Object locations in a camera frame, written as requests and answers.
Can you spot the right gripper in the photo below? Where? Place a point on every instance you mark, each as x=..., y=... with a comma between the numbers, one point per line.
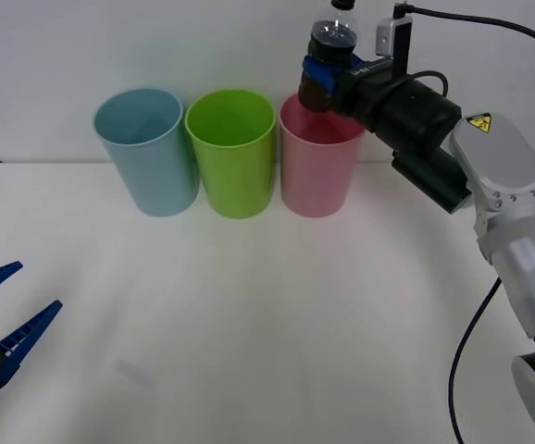
x=364, y=90

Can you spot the small dark plastic bottle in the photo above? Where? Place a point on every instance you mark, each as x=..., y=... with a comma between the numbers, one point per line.
x=330, y=41

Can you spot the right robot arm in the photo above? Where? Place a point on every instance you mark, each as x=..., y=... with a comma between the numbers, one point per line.
x=503, y=185

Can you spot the pink plastic bin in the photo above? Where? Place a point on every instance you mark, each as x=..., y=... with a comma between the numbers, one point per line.
x=316, y=180

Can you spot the green plastic bin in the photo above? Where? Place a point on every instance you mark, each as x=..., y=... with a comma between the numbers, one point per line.
x=237, y=180

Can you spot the pale blue plastic bin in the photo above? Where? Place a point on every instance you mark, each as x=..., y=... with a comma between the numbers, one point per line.
x=156, y=176

